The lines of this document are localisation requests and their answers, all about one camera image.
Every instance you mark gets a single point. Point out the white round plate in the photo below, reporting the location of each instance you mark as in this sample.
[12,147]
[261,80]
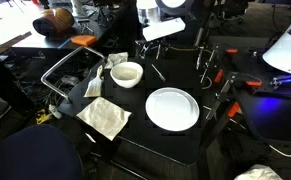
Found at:
[172,109]

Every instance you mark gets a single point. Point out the black perforated breadboard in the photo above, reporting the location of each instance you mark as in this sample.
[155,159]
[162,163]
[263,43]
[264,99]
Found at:
[262,92]

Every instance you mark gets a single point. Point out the beige folded cloth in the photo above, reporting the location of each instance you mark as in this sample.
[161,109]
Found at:
[105,117]

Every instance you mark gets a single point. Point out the orange sponge block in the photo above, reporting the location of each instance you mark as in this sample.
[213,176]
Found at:
[84,40]

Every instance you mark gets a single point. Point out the crumpled white cloth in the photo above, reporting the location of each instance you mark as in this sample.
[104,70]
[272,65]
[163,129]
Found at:
[117,58]

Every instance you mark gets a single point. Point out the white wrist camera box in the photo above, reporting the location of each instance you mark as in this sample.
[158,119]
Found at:
[162,29]

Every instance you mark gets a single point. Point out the white ceramic bowl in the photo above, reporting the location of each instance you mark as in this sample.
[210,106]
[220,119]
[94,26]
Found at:
[127,74]

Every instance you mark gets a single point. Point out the brown black helmet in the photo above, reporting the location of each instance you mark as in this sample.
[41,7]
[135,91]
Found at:
[53,21]

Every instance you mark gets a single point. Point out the white crumpled rag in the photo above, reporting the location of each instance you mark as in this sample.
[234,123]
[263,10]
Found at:
[258,172]

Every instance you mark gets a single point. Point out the dark blue chair back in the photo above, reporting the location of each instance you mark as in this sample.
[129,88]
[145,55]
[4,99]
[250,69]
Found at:
[40,152]

